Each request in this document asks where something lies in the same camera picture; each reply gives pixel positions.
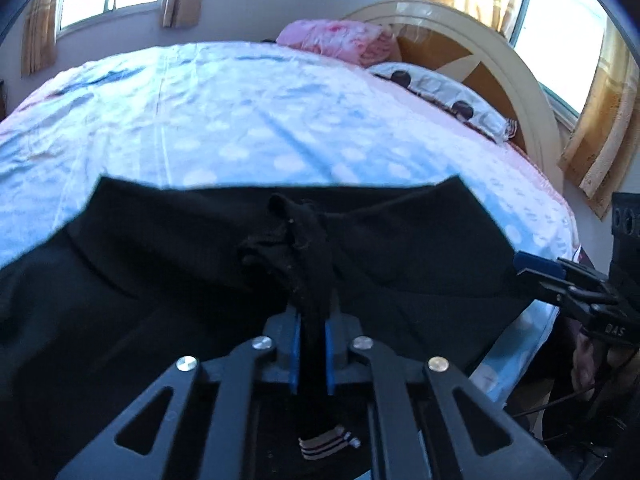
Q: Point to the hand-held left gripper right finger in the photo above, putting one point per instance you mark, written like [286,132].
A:
[330,355]

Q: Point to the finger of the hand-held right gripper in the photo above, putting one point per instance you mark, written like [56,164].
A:
[550,287]
[537,261]

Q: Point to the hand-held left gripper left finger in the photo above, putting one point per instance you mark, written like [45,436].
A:
[295,355]

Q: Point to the black pants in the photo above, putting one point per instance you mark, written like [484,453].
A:
[150,270]

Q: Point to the person's right hand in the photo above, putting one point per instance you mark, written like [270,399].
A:
[585,365]

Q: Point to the striped cloth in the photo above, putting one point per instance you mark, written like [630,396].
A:
[512,129]

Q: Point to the cream and wood headboard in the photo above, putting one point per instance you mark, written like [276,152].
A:
[490,75]

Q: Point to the white patterned pillow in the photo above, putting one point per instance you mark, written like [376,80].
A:
[435,92]

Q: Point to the large bright window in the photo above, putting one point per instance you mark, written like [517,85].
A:
[565,40]

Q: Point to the bed with polka-dot sheet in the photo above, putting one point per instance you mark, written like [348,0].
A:
[225,110]

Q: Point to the pink floral folded blanket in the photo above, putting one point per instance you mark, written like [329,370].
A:
[340,40]

